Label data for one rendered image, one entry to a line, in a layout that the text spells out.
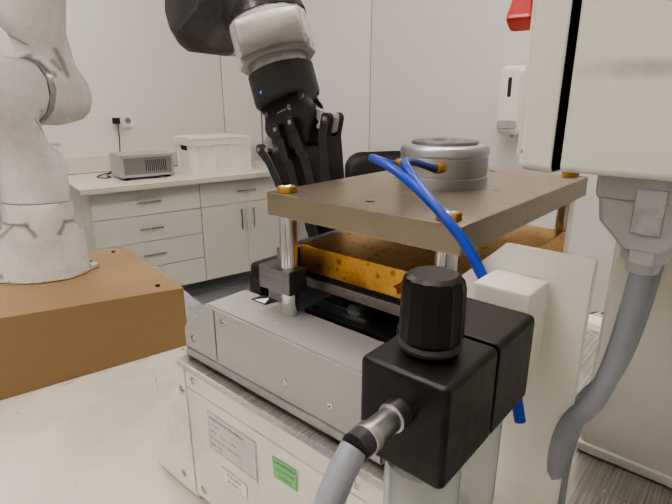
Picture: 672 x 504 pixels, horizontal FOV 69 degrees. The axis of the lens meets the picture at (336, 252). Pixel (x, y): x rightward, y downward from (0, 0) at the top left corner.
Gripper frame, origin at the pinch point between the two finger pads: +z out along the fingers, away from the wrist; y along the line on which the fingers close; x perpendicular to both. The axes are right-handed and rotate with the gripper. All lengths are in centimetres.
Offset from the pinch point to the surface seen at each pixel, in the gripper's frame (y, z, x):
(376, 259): -14.5, 1.6, 9.4
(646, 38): -36.5, -6.3, 16.3
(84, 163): 266, -73, -86
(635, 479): -28.9, 20.5, 5.4
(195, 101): 244, -103, -159
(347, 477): -28.2, 5.7, 30.3
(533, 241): -21.8, 4.2, -4.3
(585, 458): -25.8, 19.4, 5.5
